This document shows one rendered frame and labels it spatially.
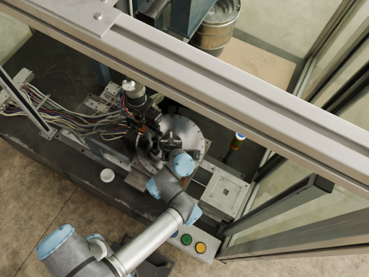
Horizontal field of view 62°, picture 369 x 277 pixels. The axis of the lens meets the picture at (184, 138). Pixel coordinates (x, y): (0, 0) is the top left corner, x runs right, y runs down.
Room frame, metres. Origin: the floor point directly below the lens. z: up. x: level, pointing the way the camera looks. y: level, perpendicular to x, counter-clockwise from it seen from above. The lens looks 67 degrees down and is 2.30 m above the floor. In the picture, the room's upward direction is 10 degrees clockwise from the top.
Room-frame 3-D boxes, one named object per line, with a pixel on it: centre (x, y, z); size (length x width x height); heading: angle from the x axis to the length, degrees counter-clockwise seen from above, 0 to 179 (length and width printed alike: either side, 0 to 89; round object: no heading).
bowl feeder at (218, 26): (1.32, -0.02, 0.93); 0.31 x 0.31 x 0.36
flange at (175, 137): (0.53, 0.06, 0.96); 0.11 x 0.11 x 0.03
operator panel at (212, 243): (0.14, -0.09, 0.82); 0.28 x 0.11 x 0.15; 71
